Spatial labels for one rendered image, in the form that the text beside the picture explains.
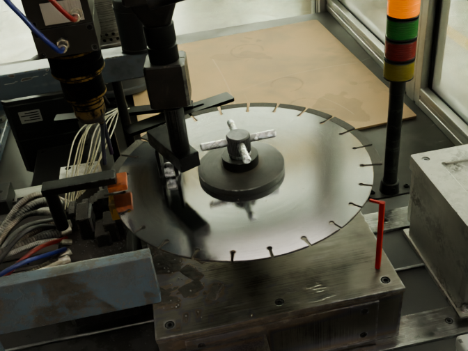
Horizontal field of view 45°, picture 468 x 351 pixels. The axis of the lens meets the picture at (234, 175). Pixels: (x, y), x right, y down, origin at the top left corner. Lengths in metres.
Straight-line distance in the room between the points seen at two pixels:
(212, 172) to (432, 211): 0.31
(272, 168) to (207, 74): 0.77
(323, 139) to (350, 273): 0.18
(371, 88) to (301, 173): 0.64
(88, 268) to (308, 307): 0.27
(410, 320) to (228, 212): 0.29
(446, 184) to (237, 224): 0.29
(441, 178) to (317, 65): 0.71
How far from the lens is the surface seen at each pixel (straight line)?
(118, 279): 0.58
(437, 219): 0.81
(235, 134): 0.70
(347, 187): 0.70
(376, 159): 0.75
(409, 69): 0.89
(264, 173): 0.71
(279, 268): 0.74
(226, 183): 0.70
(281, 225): 0.64
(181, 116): 0.64
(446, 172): 0.82
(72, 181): 0.72
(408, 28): 0.86
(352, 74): 1.40
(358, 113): 1.24
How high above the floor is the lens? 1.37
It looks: 36 degrees down
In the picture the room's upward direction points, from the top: 7 degrees counter-clockwise
